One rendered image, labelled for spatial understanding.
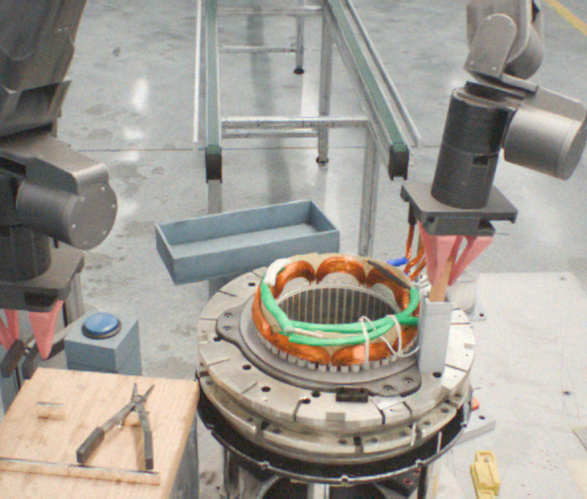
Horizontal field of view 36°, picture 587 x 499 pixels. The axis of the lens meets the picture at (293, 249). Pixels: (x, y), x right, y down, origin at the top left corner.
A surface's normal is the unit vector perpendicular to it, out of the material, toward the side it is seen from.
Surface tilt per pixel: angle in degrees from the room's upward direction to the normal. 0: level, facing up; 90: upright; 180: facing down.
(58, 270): 1
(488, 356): 0
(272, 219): 90
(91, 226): 91
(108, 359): 90
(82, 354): 90
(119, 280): 0
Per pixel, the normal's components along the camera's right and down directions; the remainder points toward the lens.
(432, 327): 0.06, 0.50
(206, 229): 0.36, 0.47
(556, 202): 0.02, -0.87
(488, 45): -0.45, -0.08
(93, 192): 0.84, 0.30
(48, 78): 0.72, 0.66
